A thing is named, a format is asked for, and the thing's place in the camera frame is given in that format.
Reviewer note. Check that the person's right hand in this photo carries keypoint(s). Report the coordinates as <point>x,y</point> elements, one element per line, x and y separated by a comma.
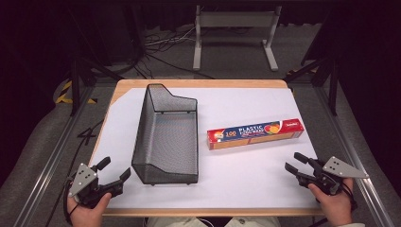
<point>334,205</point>

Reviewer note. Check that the white metal stand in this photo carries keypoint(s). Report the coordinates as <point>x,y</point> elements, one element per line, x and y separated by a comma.
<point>236,34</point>

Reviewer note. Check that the black metal stand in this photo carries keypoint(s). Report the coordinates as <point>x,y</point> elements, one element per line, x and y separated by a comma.
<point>82,66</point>
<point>324,69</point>

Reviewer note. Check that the red plastic wrap box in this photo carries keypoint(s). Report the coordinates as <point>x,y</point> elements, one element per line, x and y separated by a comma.
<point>255,134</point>

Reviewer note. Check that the yellow black striped tape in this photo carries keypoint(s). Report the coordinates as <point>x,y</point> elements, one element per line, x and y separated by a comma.
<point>71,93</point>

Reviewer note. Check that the person's left hand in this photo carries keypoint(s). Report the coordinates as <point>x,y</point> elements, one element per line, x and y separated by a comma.
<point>87,212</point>

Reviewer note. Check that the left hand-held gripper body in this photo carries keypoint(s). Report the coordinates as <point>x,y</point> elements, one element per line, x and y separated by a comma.
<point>83,184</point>

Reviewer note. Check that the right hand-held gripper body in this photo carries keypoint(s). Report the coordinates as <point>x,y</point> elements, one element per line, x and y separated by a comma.
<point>332,175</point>

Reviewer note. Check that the white paper sheet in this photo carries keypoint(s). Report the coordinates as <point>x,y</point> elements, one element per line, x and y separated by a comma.
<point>208,148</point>

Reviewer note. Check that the aluminium rail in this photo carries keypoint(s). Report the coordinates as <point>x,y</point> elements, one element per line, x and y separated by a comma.
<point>353,154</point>
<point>52,157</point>

